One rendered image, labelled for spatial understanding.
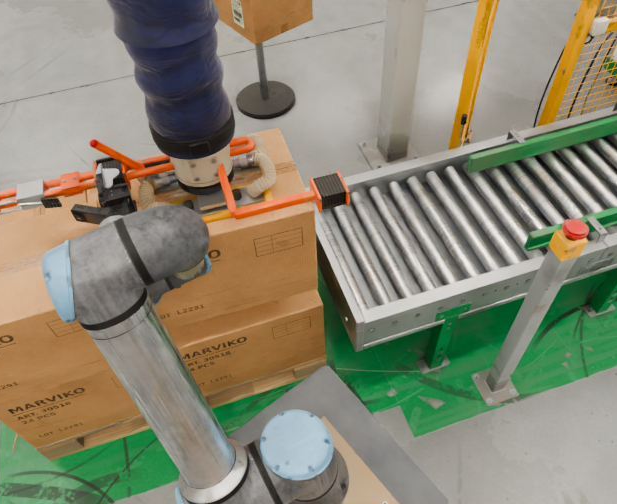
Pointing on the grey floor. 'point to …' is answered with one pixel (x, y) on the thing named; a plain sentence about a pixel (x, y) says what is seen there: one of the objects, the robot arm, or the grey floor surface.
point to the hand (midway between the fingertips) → (102, 177)
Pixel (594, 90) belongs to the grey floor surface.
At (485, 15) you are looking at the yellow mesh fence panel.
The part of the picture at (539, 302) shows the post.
